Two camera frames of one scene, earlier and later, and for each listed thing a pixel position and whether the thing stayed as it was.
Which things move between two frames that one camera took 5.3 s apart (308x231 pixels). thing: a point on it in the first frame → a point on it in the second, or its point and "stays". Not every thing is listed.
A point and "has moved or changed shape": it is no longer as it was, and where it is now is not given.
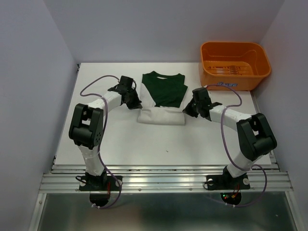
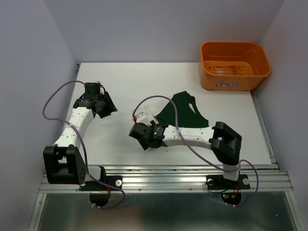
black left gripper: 136,104 → 111,107
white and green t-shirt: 162,98 has moved or changed shape
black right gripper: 187,109 → 144,144
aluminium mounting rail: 161,178 stays
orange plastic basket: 241,66 stays
